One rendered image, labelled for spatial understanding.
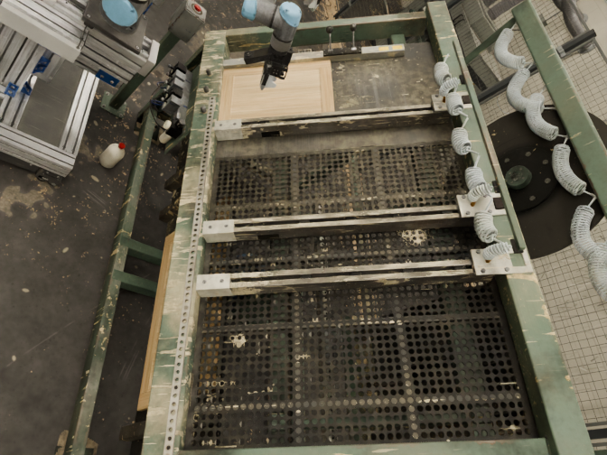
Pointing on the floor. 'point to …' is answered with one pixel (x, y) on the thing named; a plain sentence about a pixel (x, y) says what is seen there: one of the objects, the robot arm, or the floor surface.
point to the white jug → (112, 155)
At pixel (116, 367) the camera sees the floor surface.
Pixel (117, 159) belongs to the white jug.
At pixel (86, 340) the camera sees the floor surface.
